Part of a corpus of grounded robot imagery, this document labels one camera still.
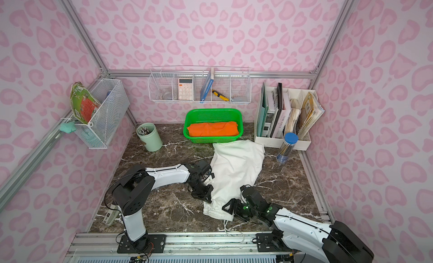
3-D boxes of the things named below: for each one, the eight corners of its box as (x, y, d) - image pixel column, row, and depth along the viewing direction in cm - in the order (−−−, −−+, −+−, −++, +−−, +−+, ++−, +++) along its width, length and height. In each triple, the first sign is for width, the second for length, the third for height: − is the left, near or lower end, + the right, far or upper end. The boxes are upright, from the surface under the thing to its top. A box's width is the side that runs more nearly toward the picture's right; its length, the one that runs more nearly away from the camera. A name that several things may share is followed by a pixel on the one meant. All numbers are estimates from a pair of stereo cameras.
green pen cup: (145, 152, 107) (133, 133, 94) (149, 139, 114) (139, 120, 100) (160, 152, 107) (151, 133, 93) (164, 139, 114) (156, 120, 100)
